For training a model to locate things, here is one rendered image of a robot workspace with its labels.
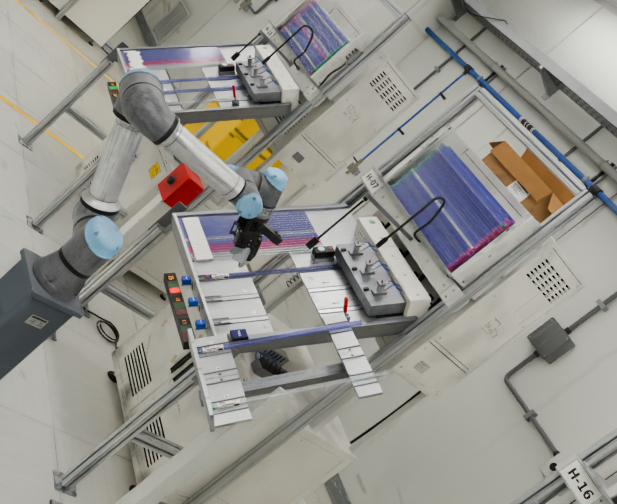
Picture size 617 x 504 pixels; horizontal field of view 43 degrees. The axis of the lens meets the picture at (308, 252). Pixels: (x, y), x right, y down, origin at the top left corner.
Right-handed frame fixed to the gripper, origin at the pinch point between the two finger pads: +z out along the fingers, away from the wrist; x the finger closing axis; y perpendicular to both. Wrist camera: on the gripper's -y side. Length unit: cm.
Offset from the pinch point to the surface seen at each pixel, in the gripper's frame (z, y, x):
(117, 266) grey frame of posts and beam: 44, 22, -49
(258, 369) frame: 40.6, -20.7, 5.9
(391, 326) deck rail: 2, -51, 21
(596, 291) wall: 15, -214, -40
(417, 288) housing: -9, -59, 13
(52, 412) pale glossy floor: 81, 41, -7
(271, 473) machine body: 79, -38, 21
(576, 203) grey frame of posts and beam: -59, -89, 24
